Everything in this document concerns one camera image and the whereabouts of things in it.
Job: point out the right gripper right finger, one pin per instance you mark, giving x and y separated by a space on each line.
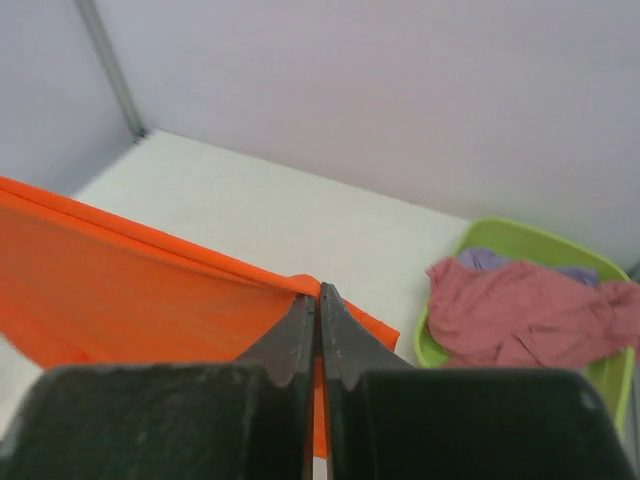
386 419

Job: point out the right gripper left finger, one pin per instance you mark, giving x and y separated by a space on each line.
251 418

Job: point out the orange t shirt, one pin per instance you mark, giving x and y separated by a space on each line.
83 287

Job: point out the pink t shirt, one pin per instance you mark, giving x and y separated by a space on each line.
525 315

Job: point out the lavender t shirt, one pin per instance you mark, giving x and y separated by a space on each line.
478 258

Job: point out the green plastic basin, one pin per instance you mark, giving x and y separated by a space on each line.
611 375

